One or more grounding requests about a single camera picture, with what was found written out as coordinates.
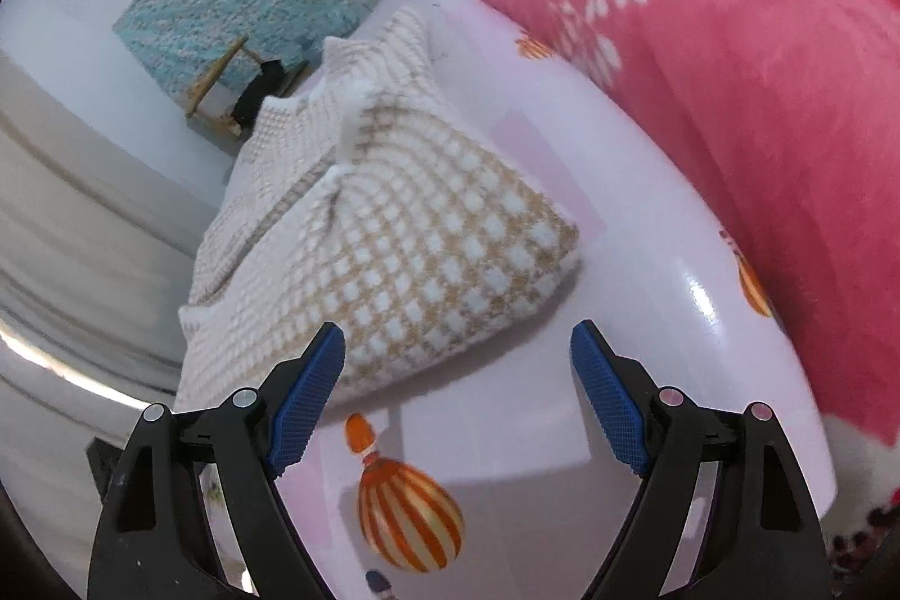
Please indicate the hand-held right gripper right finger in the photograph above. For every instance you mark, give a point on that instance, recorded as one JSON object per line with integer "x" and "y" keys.
{"x": 608, "y": 403}

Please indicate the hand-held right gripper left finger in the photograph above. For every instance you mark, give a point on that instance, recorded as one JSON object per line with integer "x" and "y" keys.
{"x": 309, "y": 403}

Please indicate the beige checked knit sweater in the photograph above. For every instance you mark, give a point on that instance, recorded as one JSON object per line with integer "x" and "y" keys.
{"x": 422, "y": 234}

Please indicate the pale pink balloon-print bedsheet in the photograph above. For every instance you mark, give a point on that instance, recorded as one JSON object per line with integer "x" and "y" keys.
{"x": 633, "y": 262}

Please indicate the black object by stool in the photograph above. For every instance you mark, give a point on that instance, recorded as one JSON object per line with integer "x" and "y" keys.
{"x": 257, "y": 94}

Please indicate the wooden stool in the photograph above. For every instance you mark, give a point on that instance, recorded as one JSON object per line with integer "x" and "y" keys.
{"x": 218, "y": 69}

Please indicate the pink floral fleece blanket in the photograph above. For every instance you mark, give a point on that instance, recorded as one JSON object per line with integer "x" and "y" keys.
{"x": 738, "y": 80}

